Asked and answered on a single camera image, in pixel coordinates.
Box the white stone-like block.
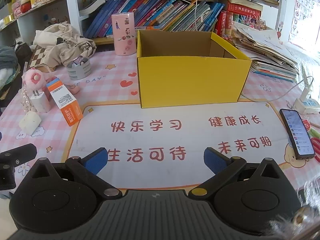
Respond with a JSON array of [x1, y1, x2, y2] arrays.
[[18, 111, 41, 135]]

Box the pearl flower hair accessory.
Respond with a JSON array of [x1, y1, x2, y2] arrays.
[[20, 87, 33, 113]]

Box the orange blue toothpaste box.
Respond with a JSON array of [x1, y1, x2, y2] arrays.
[[46, 78, 83, 126]]

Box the white power adapter plug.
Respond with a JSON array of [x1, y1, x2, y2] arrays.
[[30, 90, 51, 113]]

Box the pink plush pig toy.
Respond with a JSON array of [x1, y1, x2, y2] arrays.
[[22, 68, 47, 91]]

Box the grey tape roll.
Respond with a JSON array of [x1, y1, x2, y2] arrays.
[[67, 59, 91, 81]]

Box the pink checkered desk mat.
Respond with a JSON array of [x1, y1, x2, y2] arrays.
[[1, 51, 319, 189]]

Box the black smartphone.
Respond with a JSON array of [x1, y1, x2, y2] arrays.
[[279, 109, 315, 160]]

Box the red scissors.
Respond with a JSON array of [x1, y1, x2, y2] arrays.
[[310, 138, 320, 162]]

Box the brown checkered chess board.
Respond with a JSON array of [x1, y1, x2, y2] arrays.
[[27, 45, 56, 73]]

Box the yellow cardboard box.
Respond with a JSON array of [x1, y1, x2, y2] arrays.
[[137, 30, 252, 108]]

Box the stack of papers and booklets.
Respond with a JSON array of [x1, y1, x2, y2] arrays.
[[232, 22, 299, 82]]

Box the beige crumpled cloth bag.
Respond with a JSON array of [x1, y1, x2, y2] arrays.
[[33, 22, 97, 69]]

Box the white wooden bookshelf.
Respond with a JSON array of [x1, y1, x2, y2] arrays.
[[0, 0, 288, 46]]

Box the pink cylindrical canister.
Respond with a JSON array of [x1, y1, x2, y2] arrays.
[[111, 12, 137, 56]]

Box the row of colourful books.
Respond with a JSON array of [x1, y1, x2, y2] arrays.
[[83, 0, 267, 38]]

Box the white charging cable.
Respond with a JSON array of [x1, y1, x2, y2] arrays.
[[241, 75, 315, 103]]

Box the alphabet wall poster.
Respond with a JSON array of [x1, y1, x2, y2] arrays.
[[289, 0, 319, 53]]

